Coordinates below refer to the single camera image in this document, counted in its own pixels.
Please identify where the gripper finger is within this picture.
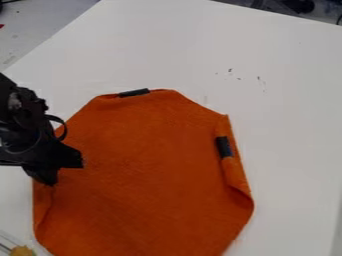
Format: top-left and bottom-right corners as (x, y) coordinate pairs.
(22, 165), (62, 187)
(56, 141), (86, 170)

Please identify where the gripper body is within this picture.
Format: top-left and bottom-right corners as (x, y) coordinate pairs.
(0, 123), (65, 172)

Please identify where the orange cloth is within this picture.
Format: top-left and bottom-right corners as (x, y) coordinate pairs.
(32, 87), (256, 256)

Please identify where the yellow toy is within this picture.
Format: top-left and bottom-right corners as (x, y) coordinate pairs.
(9, 245), (38, 256)

